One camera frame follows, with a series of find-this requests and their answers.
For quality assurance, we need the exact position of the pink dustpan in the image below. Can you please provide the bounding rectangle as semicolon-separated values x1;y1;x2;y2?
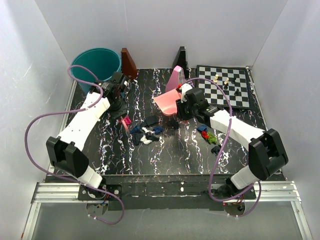
152;89;186;117

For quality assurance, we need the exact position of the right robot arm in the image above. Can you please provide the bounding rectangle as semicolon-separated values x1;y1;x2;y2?
176;84;289;199

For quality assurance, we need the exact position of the white paper scrap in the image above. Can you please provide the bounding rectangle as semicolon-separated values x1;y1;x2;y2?
141;127;155;134
140;135;152;145

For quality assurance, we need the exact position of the pink metronome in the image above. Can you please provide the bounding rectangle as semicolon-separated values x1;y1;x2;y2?
165;65;186;93

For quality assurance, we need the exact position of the blue scrap far right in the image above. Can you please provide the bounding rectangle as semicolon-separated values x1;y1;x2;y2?
130;126;141;134

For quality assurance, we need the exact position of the black chess piece lower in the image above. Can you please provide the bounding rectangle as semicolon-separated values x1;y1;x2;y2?
234;89;240;96

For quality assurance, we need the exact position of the red paper scrap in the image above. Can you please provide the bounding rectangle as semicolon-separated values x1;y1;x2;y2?
201;130;209;140

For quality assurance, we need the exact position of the dark scrap near dustpan handle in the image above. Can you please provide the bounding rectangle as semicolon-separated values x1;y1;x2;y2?
168;119;180;130

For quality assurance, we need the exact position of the white paper scrap lower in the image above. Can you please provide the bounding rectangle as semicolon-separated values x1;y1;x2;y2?
140;135;152;145

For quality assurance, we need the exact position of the magenta paper scrap left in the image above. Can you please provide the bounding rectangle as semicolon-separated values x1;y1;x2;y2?
124;115;132;125

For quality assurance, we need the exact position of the dark navy scrap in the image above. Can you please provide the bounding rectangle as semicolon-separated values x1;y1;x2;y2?
146;132;160;142
211;144;222;156
131;132;144;146

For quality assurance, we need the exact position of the dark navy scrap centre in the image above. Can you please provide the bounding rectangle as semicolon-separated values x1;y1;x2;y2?
146;132;160;142

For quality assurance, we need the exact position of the blue paper scrap centre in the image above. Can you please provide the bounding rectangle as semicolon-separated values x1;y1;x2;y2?
152;126;164;135

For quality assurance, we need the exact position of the black white chessboard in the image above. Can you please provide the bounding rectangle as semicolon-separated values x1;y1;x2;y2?
196;65;251;109

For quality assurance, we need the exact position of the teal plastic waste bin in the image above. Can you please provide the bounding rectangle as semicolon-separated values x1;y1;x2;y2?
71;48;122;95

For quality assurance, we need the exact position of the dark scrap under dustpan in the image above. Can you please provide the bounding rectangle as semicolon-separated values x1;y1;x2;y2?
140;115;159;128

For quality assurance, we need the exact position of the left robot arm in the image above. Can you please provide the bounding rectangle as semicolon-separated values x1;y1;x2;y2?
46;72;129;200

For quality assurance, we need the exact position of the dark navy scrap left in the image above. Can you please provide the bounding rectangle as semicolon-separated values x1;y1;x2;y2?
131;132;144;146

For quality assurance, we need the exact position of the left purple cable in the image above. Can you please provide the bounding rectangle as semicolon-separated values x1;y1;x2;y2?
24;64;125;225

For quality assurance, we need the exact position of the black metronome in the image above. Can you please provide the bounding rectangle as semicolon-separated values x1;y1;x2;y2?
172;46;189;72

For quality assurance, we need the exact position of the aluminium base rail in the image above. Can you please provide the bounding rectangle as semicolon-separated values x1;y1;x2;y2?
21;181;312;240

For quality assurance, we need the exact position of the brown wooden metronome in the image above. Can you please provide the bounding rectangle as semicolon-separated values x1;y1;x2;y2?
121;48;138;80

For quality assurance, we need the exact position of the dark navy scrap lower right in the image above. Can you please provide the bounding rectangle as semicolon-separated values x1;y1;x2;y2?
211;144;222;156

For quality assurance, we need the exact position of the purple cable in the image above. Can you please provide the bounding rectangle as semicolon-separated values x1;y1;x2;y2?
24;64;125;225
184;77;263;218

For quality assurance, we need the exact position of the blue paper scrap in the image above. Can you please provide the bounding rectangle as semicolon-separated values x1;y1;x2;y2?
196;124;208;133
152;126;164;135

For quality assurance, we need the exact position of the white chess piece left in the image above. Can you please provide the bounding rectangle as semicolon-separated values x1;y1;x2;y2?
213;74;219;83

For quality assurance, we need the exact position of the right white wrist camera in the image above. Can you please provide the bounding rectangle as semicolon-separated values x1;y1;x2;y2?
176;83;193;103

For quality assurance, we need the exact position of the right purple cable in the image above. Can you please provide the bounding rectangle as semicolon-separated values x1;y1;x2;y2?
184;77;263;218

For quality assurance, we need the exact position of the white paper scrap centre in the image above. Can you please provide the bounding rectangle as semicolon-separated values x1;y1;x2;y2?
141;127;155;134

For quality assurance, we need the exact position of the blue paper scrap right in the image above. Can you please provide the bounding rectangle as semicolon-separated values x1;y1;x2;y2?
196;124;208;133

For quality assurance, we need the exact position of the pink hand brush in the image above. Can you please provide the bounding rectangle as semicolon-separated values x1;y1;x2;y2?
120;117;129;132

